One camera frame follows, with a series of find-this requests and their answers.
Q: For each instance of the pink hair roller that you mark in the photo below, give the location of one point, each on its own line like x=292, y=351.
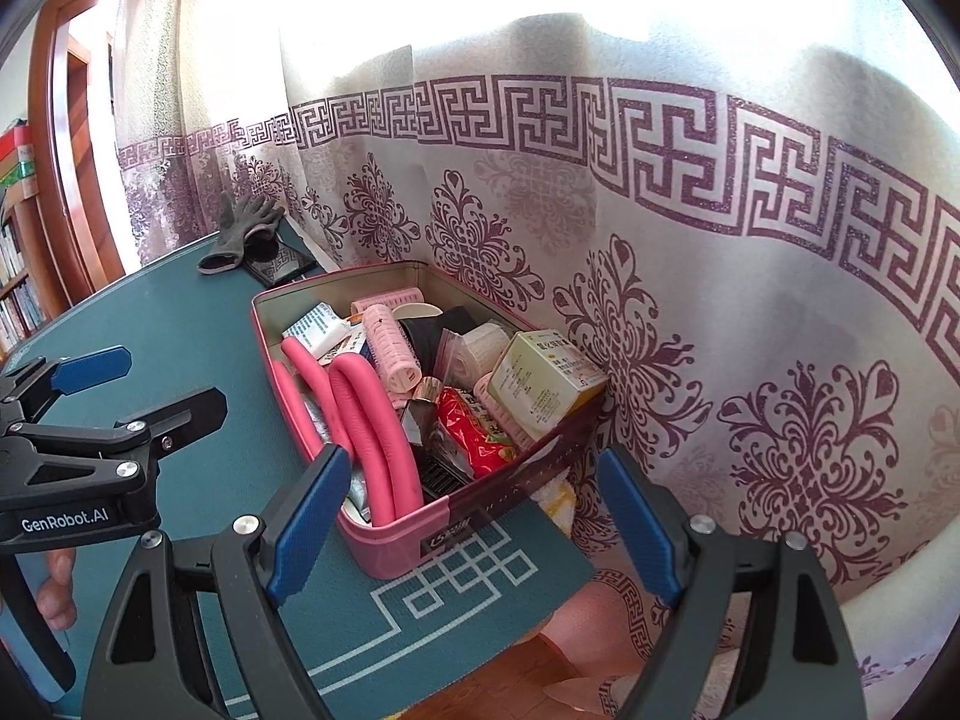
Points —
x=390, y=296
x=390, y=349
x=514, y=409
x=487, y=349

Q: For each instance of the patterned lace curtain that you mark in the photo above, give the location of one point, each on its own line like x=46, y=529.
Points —
x=750, y=240

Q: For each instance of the yellow white towel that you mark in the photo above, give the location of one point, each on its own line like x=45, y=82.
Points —
x=559, y=502

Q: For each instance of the white round lid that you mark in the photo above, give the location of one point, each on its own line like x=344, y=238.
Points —
x=420, y=311

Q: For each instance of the red tin box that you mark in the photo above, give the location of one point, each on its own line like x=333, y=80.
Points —
x=390, y=540

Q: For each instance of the red gift box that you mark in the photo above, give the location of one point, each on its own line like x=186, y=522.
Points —
x=13, y=146

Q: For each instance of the brown glossy packet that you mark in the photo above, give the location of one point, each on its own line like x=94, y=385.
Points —
x=424, y=394

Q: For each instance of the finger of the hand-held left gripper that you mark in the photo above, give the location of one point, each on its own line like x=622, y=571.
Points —
x=187, y=409
x=94, y=371

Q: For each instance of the black patterned case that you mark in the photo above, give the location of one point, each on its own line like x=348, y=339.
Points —
x=281, y=264

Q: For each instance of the wooden door frame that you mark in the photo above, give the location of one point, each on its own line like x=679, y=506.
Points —
x=52, y=165

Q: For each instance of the black hair dryer nozzle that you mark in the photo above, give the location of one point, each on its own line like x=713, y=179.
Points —
x=427, y=341

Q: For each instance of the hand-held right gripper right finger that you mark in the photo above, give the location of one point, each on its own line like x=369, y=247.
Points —
x=641, y=525

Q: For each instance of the person's leg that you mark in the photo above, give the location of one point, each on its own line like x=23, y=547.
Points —
x=592, y=637

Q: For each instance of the yellow medicine box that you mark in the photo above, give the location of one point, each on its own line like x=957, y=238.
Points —
x=555, y=375

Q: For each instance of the grey glove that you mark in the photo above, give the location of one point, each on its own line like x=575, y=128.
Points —
x=232, y=240

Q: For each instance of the pink foam curler rod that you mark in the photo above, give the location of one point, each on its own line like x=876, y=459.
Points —
x=311, y=382
x=397, y=457

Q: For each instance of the red snack packet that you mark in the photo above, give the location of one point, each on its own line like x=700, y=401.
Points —
x=472, y=431

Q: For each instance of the blue white medicine box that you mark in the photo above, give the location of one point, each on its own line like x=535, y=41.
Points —
x=315, y=326

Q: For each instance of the wooden bookshelf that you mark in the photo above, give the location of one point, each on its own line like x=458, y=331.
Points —
x=15, y=277

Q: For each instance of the white sachet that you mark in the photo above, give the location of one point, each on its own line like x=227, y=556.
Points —
x=349, y=349

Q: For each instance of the person's left hand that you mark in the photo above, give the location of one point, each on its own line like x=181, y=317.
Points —
x=58, y=592

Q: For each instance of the green gift box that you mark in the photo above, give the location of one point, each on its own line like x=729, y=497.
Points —
x=15, y=176

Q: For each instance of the clear zip bag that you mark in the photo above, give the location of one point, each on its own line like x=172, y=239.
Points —
x=454, y=360

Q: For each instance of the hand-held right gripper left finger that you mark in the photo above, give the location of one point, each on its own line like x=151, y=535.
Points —
x=307, y=525

